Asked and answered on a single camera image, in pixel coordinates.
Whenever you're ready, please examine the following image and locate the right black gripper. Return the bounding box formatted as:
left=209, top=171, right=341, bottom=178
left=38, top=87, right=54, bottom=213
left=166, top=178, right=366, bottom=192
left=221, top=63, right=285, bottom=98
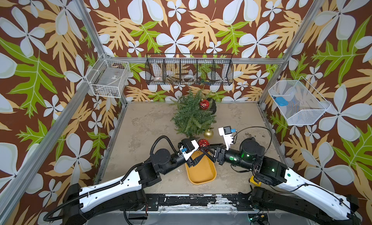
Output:
left=202, top=144, right=256, bottom=173

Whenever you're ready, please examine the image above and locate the gold ball ornament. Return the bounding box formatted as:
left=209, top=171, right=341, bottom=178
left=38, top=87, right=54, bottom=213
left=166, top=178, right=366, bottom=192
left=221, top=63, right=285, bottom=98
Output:
left=203, top=128, right=214, bottom=139

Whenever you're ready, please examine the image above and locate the red faceted ball ornament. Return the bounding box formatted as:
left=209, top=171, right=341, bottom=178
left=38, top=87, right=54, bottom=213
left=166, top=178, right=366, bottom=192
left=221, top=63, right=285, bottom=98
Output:
left=199, top=99, right=210, bottom=110

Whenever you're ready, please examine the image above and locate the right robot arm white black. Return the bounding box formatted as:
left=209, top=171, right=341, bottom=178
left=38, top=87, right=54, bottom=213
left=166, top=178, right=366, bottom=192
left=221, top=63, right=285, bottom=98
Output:
left=198, top=126, right=361, bottom=225

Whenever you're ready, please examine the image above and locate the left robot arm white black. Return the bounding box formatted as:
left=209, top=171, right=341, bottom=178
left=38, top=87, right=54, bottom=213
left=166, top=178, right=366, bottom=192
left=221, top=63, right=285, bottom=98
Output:
left=43, top=136, right=210, bottom=225

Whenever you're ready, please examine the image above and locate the small green christmas tree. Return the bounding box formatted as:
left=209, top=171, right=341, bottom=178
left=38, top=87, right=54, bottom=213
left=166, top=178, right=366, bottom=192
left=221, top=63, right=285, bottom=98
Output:
left=172, top=90, right=216, bottom=138

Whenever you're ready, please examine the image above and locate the black tree pot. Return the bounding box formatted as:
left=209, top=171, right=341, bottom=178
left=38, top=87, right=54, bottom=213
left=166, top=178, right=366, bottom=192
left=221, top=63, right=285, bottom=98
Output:
left=207, top=98, right=217, bottom=115

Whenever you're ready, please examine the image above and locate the yellow plastic tray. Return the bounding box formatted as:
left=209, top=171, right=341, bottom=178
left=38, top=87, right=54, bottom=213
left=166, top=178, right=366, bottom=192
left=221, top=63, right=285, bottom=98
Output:
left=185, top=160, right=217, bottom=185

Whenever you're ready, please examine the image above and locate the yellow tape measure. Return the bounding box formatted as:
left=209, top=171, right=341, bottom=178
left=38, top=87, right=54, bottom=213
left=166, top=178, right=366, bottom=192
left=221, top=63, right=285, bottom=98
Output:
left=250, top=176, right=262, bottom=187

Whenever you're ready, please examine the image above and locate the white tape roll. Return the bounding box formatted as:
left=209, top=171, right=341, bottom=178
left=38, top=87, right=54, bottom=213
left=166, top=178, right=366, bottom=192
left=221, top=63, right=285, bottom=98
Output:
left=182, top=74, right=196, bottom=82

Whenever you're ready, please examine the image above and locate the blue object in basket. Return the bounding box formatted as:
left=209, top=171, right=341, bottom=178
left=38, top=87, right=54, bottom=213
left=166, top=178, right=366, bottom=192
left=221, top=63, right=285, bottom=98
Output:
left=274, top=97, right=289, bottom=106

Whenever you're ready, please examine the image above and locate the white mesh basket right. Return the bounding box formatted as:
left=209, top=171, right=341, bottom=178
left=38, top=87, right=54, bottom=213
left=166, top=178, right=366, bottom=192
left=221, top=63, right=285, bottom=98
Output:
left=268, top=77, right=331, bottom=126

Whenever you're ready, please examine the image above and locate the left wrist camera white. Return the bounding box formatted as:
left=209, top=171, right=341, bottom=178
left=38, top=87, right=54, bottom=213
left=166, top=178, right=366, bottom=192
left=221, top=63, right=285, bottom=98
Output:
left=179, top=138, right=199, bottom=161

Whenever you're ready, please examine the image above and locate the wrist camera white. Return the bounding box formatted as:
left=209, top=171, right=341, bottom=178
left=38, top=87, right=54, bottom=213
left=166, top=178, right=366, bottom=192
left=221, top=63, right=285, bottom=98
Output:
left=179, top=138, right=199, bottom=161
left=218, top=126, right=236, bottom=150

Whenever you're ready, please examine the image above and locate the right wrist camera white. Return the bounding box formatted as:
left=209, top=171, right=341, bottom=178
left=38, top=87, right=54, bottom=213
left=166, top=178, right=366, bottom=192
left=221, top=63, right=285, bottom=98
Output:
left=218, top=126, right=236, bottom=150

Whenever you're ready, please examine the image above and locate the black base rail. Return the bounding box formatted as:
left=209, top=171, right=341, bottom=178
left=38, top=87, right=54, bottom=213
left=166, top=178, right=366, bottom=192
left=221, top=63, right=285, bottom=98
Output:
left=141, top=193, right=253, bottom=211

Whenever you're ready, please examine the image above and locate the black wire basket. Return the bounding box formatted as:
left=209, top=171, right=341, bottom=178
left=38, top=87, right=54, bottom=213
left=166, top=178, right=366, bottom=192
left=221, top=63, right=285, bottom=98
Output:
left=144, top=53, right=234, bottom=86

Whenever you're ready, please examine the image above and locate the white wire basket left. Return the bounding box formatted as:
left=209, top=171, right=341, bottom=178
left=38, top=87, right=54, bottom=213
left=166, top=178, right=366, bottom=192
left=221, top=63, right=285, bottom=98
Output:
left=87, top=58, right=131, bottom=98

